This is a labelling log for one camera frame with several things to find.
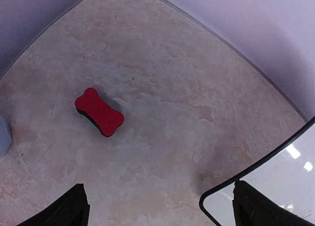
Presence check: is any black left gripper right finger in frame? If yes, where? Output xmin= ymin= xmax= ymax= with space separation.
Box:
xmin=232 ymin=180 xmax=313 ymax=226

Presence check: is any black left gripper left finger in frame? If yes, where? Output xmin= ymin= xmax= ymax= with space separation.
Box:
xmin=22 ymin=184 xmax=90 ymax=226

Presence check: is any white whiteboard black frame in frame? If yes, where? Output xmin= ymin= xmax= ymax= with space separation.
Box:
xmin=199 ymin=119 xmax=315 ymax=226

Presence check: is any red bone-shaped eraser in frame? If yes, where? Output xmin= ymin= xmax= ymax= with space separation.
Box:
xmin=74 ymin=87 xmax=125 ymax=137

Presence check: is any light blue mug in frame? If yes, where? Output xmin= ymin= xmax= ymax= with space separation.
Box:
xmin=0 ymin=117 xmax=12 ymax=156

